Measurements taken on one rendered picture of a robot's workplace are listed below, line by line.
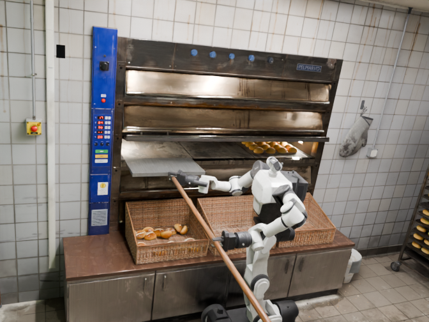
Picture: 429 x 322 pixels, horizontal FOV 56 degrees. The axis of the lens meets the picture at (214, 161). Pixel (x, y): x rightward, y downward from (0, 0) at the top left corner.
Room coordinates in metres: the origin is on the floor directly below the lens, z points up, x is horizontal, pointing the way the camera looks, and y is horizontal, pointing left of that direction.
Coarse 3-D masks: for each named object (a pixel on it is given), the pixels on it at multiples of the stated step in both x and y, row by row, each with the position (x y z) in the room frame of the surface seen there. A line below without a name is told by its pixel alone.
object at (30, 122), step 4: (28, 120) 2.58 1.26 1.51; (32, 120) 2.59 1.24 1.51; (36, 120) 2.61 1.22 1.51; (40, 120) 2.62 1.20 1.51; (28, 124) 2.57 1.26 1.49; (32, 124) 2.58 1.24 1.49; (36, 124) 2.59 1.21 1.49; (40, 124) 2.60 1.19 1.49; (28, 128) 2.57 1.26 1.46; (40, 128) 2.60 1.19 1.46; (28, 132) 2.57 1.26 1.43; (32, 132) 2.58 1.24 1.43; (36, 132) 2.59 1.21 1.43; (40, 132) 2.60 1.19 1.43
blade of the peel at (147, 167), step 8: (128, 160) 2.94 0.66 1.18; (136, 160) 2.96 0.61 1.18; (144, 160) 2.99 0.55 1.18; (152, 160) 3.01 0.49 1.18; (160, 160) 3.03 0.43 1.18; (168, 160) 3.06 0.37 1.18; (176, 160) 3.08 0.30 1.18; (184, 160) 3.10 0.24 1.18; (192, 160) 3.13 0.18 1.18; (136, 168) 2.81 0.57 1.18; (144, 168) 2.83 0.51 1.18; (152, 168) 2.85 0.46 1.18; (160, 168) 2.87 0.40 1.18; (168, 168) 2.89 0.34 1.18; (176, 168) 2.91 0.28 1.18; (184, 168) 2.94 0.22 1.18; (192, 168) 2.96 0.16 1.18; (200, 168) 2.95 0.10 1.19; (136, 176) 2.66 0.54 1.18
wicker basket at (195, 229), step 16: (128, 208) 2.89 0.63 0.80; (144, 208) 2.94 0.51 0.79; (160, 208) 2.99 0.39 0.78; (176, 208) 3.05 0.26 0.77; (128, 224) 2.76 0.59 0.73; (160, 224) 2.96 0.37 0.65; (192, 224) 3.00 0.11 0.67; (128, 240) 2.72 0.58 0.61; (144, 240) 2.79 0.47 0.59; (160, 240) 2.82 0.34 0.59; (176, 240) 2.85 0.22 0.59; (192, 240) 2.64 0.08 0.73; (208, 240) 2.69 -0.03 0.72; (144, 256) 2.57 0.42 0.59; (160, 256) 2.54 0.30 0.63; (176, 256) 2.63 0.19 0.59; (192, 256) 2.65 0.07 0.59
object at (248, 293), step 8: (176, 184) 2.56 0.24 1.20; (184, 192) 2.43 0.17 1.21; (192, 208) 2.23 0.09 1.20; (200, 216) 2.14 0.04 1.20; (200, 224) 2.07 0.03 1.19; (208, 232) 1.97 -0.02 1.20; (216, 248) 1.83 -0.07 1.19; (224, 256) 1.75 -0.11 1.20; (232, 264) 1.69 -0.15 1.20; (232, 272) 1.64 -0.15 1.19; (240, 280) 1.57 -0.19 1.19; (248, 288) 1.52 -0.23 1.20; (248, 296) 1.48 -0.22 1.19; (256, 304) 1.42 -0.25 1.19; (264, 312) 1.38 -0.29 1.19; (264, 320) 1.34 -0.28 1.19
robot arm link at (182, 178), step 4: (180, 172) 2.67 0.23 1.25; (180, 176) 2.66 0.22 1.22; (184, 176) 2.65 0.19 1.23; (188, 176) 2.65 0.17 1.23; (192, 176) 2.65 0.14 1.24; (180, 180) 2.66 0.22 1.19; (184, 180) 2.65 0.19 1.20; (188, 180) 2.63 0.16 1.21; (192, 180) 2.63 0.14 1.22; (180, 184) 2.66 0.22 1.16; (184, 184) 2.65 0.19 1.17; (188, 184) 2.63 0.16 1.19
